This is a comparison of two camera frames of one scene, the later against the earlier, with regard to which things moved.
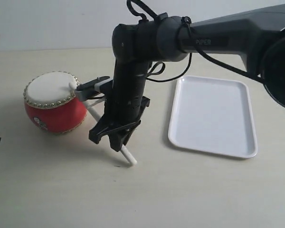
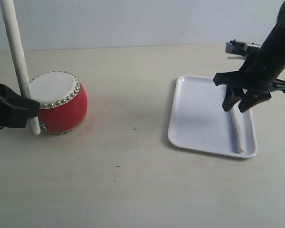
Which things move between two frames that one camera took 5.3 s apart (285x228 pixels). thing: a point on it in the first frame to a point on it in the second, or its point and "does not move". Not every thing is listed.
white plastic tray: [214, 115] does not move
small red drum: [51, 105] does not move
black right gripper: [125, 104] to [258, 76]
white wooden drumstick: [98, 117] to [236, 116]
